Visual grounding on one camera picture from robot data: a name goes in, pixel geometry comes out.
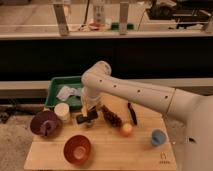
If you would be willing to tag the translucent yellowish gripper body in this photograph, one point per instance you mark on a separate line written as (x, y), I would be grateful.
(90, 101)

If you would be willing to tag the banana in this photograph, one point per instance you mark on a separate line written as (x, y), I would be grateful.
(85, 110)

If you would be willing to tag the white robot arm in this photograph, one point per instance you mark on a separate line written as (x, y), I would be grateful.
(195, 110)

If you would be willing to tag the white paper cup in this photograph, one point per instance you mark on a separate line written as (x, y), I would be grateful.
(62, 111)

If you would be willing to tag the blue cup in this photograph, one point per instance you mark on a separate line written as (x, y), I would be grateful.
(158, 137)

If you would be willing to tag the black rectangular block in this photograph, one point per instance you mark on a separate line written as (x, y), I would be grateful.
(91, 115)

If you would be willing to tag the green plastic tray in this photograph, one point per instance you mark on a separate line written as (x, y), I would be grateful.
(56, 84)

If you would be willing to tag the crumpled cloth in tray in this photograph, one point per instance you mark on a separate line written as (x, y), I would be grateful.
(65, 92)

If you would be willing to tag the dark grape bunch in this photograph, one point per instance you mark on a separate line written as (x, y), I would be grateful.
(110, 117)

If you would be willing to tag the wooden board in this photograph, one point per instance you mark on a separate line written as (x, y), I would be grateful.
(110, 151)

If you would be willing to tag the black brush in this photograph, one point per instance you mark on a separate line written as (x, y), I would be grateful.
(132, 112)

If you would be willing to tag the purple bowl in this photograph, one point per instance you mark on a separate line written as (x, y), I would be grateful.
(44, 123)

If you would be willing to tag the red-brown bowl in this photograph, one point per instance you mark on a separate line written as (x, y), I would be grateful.
(77, 150)

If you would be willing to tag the orange fruit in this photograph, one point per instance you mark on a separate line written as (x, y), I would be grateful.
(126, 129)

